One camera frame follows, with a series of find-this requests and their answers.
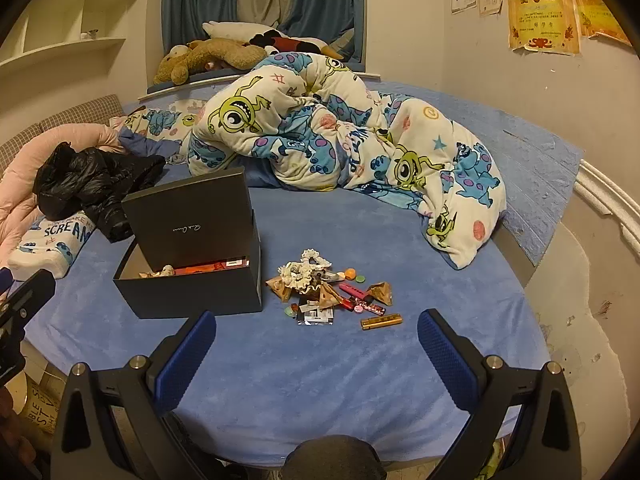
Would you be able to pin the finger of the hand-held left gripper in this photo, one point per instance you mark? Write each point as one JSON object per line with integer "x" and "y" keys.
{"x": 30, "y": 295}

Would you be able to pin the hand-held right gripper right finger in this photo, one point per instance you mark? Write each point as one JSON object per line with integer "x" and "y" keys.
{"x": 447, "y": 360}

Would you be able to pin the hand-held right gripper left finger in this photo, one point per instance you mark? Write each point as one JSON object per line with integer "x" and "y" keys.
{"x": 185, "y": 360}

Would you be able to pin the black storage box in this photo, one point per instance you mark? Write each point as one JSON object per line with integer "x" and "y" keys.
{"x": 190, "y": 290}

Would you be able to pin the brown triangular packet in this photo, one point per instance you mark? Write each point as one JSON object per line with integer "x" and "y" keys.
{"x": 327, "y": 296}
{"x": 279, "y": 287}
{"x": 381, "y": 294}

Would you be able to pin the patterned tube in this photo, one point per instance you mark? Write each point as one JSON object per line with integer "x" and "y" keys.
{"x": 367, "y": 305}

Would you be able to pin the cream lace scrunchie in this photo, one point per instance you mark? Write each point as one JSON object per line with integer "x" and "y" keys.
{"x": 292, "y": 275}

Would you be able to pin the black white packet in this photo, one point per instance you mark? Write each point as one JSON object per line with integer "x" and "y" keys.
{"x": 316, "y": 316}

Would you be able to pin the white printed pillow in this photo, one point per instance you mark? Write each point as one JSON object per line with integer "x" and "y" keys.
{"x": 45, "y": 250}

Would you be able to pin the gold printed canister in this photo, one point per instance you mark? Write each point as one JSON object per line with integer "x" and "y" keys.
{"x": 42, "y": 410}

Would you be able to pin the gold rectangular bar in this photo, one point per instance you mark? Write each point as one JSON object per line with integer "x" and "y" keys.
{"x": 381, "y": 322}

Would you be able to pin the orange packet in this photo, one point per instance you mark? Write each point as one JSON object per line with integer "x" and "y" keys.
{"x": 197, "y": 268}

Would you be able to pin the pink quilt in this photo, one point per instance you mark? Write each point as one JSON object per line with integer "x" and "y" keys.
{"x": 20, "y": 185}

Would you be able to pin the blue bed sheet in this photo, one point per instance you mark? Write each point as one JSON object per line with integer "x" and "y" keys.
{"x": 320, "y": 375}

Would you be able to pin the black puffer jacket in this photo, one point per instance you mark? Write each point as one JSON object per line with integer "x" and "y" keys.
{"x": 95, "y": 180}

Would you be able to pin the person's dark clothed leg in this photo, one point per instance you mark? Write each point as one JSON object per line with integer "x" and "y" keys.
{"x": 330, "y": 460}

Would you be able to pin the white lace scrunchie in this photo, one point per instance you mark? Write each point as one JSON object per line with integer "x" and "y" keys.
{"x": 316, "y": 259}

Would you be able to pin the grey checked headboard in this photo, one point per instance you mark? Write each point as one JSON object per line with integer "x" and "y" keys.
{"x": 75, "y": 112}

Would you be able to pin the blue textured foam panel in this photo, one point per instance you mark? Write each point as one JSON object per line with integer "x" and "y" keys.
{"x": 525, "y": 160}

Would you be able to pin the printed cartoon blanket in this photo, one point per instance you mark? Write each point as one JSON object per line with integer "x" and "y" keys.
{"x": 325, "y": 125}

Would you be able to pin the small white shelf ornament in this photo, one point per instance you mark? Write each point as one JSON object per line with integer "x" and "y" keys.
{"x": 90, "y": 35}

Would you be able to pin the brown plush dog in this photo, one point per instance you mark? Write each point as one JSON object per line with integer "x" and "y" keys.
{"x": 215, "y": 55}

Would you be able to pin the black red plush toy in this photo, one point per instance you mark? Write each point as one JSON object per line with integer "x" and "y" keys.
{"x": 285, "y": 42}

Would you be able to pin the white plush toy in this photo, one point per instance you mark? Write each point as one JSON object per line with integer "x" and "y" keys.
{"x": 240, "y": 31}

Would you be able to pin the yellow award certificate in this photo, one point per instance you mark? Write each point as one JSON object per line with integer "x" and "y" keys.
{"x": 602, "y": 15}
{"x": 542, "y": 22}

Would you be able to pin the white curved bed rail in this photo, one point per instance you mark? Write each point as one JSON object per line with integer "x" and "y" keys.
{"x": 610, "y": 200}

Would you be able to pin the white wall shelf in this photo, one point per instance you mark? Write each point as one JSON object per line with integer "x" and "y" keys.
{"x": 75, "y": 47}

